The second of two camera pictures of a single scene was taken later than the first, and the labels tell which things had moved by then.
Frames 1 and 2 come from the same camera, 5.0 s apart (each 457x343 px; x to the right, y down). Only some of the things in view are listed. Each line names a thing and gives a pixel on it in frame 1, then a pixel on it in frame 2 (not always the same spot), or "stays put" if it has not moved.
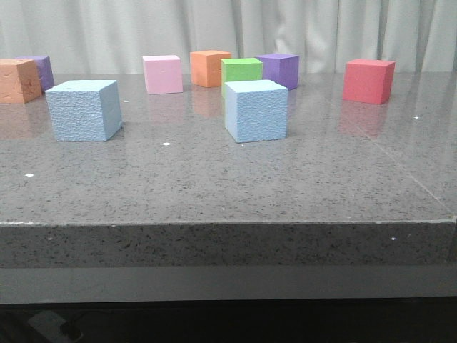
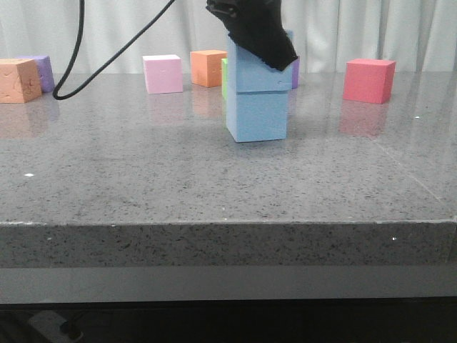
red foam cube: [368, 81] stays put
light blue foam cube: [255, 110] stays put
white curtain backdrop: [93, 37] stays put
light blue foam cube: [85, 110] → [248, 72]
